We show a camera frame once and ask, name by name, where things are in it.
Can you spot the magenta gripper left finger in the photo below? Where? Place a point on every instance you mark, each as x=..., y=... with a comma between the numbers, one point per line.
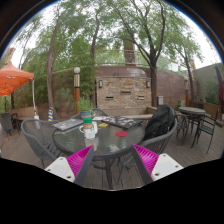
x=75, y=167

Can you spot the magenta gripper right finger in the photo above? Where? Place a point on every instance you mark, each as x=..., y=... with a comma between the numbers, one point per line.
x=152, y=166

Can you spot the grey wicker chair right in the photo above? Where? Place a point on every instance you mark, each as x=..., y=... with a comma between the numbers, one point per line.
x=155, y=144

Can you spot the white mug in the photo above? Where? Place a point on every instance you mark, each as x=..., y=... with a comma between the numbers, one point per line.
x=82, y=131

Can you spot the clear bottle with green cap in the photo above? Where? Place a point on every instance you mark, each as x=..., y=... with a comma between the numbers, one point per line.
x=88, y=128

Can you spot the round glass patio table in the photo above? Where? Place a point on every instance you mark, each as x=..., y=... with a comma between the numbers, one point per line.
x=107, y=145

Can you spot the red round coaster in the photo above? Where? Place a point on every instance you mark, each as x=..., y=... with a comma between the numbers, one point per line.
x=121, y=133

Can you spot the grey wicker chair left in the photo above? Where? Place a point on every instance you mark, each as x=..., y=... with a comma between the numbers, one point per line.
x=39, y=135

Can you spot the black backpack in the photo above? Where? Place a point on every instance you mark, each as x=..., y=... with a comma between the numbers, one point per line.
x=160, y=123

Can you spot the yellow small object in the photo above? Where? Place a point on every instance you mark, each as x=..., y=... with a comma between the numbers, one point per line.
x=103, y=125

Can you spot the dark board with stickers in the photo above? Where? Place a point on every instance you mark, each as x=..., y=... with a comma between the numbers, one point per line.
x=122, y=122

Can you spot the folded blue yellow umbrella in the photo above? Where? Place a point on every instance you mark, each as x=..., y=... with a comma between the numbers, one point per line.
x=50, y=114

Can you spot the potted green plant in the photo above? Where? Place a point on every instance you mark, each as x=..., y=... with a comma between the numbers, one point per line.
x=84, y=106

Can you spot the black metal chair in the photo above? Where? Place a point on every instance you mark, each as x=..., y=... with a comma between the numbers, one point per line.
x=206, y=124

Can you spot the dark chair far left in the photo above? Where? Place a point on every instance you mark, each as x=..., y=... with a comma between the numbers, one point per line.
x=8, y=123

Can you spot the orange patio umbrella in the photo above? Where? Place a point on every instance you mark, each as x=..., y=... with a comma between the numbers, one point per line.
x=11, y=78

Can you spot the wooden lamp post with globe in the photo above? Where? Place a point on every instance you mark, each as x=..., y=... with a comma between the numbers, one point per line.
x=76, y=87

